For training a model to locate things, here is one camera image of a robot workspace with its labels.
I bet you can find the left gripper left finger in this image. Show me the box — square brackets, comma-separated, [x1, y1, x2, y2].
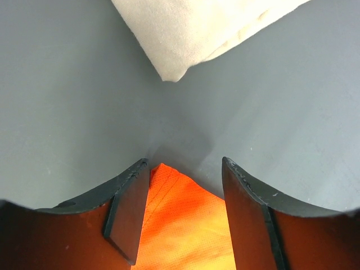
[1, 158, 150, 269]

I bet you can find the folded beige t shirt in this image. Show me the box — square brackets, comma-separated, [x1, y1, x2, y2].
[113, 0, 305, 82]

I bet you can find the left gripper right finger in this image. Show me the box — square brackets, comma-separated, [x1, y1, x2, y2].
[222, 157, 359, 269]

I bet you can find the orange t shirt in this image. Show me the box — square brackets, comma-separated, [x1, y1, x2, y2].
[132, 163, 236, 270]

